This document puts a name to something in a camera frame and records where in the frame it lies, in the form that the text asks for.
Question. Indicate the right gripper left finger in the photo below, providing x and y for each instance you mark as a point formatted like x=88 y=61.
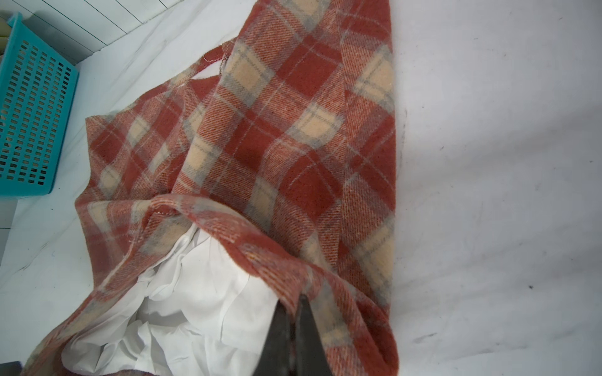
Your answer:
x=275 y=358

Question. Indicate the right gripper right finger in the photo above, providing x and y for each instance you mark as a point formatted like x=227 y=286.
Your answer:
x=310 y=358

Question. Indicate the red plaid skirt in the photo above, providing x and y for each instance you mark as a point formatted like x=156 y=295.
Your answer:
x=281 y=145

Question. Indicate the teal plastic basket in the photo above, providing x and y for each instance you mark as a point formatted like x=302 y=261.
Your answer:
x=37 y=91

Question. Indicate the olive green skirt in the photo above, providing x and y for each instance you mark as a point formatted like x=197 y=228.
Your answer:
x=5 y=31

